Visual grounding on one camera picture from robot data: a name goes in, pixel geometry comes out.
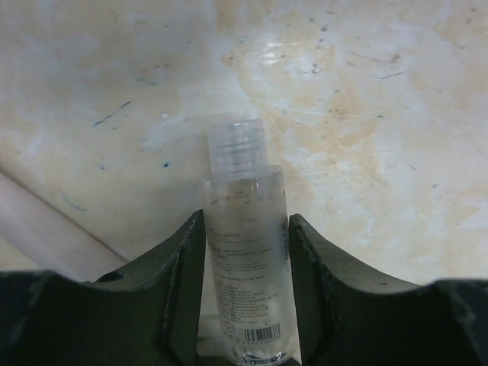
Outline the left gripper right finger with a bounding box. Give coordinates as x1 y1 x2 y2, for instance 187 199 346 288
289 214 487 365

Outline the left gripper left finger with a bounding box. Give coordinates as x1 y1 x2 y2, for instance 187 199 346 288
1 211 205 365

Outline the clear plastic bottle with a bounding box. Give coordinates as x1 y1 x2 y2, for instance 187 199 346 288
202 120 297 365

